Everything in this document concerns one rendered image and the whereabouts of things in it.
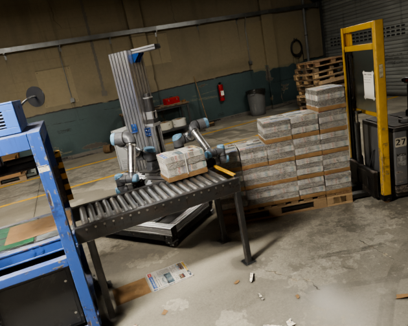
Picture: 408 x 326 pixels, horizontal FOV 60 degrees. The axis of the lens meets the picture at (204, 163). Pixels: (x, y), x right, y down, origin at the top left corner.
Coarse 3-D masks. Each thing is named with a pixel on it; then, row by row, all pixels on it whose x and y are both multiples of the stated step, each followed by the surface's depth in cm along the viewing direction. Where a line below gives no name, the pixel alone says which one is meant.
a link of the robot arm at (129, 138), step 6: (126, 132) 326; (126, 138) 324; (132, 138) 324; (126, 144) 324; (132, 144) 323; (132, 150) 323; (132, 156) 322; (132, 162) 320; (132, 168) 319; (132, 174) 318; (126, 180) 319; (132, 180) 317; (138, 180) 320
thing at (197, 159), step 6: (186, 150) 327; (192, 150) 321; (198, 150) 320; (192, 156) 319; (198, 156) 321; (204, 156) 323; (192, 162) 320; (198, 162) 322; (204, 162) 324; (192, 168) 321; (198, 168) 323
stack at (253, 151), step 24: (240, 144) 397; (264, 144) 377; (288, 144) 375; (312, 144) 376; (264, 168) 380; (288, 168) 381; (312, 168) 383; (264, 192) 388; (288, 192) 389; (312, 192) 390; (264, 216) 397
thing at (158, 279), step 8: (176, 264) 335; (184, 264) 333; (152, 272) 328; (160, 272) 326; (168, 272) 324; (176, 272) 321; (184, 272) 319; (152, 280) 316; (160, 280) 314; (168, 280) 312; (176, 280) 310
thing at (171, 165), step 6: (162, 156) 322; (168, 156) 317; (174, 156) 313; (180, 156) 315; (162, 162) 320; (168, 162) 312; (174, 162) 314; (180, 162) 316; (162, 168) 330; (168, 168) 313; (174, 168) 315; (180, 168) 317; (162, 174) 335; (168, 174) 314; (174, 174) 316; (180, 174) 318
